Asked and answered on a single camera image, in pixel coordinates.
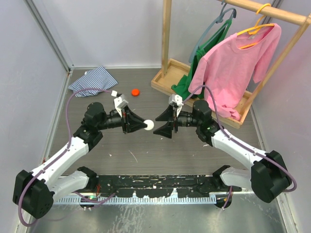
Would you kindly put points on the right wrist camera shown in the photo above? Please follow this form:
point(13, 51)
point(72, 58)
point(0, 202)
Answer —
point(176, 102)

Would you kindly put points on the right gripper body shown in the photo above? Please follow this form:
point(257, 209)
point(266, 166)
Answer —
point(184, 119)

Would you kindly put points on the yellow hanger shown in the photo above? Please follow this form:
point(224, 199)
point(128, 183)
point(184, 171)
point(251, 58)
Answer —
point(255, 29)

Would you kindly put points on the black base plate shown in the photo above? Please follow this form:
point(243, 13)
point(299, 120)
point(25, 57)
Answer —
point(156, 186)

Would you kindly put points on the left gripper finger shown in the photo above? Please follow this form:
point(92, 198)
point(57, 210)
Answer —
point(135, 126)
point(133, 118)

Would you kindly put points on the wooden clothes rack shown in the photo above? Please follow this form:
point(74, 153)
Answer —
point(172, 70)

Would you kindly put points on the white earbud charging case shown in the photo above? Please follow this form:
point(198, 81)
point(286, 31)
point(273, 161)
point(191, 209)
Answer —
point(150, 124)

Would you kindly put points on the white slotted cable duct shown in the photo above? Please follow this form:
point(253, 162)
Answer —
point(174, 199)

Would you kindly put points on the blue striped cloth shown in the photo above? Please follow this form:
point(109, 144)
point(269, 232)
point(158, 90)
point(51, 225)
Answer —
point(93, 82)

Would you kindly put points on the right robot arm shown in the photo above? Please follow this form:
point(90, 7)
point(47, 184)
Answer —
point(266, 174)

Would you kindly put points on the pink t-shirt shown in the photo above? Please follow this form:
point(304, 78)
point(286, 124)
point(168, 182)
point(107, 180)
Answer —
point(225, 71)

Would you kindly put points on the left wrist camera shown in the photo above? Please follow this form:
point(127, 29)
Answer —
point(120, 102)

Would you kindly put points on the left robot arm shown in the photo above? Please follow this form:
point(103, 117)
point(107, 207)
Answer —
point(37, 190)

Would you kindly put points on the green garment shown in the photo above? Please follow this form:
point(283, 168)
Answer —
point(182, 87)

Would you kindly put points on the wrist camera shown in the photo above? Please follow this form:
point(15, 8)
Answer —
point(120, 102)
point(176, 102)

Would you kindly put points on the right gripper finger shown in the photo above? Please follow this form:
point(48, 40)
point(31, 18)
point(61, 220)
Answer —
point(166, 130)
point(167, 115)

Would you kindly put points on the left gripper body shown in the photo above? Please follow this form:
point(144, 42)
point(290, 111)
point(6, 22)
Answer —
point(114, 120)

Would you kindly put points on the orange earbud charging case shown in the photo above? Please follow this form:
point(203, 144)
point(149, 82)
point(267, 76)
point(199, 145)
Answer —
point(135, 92)

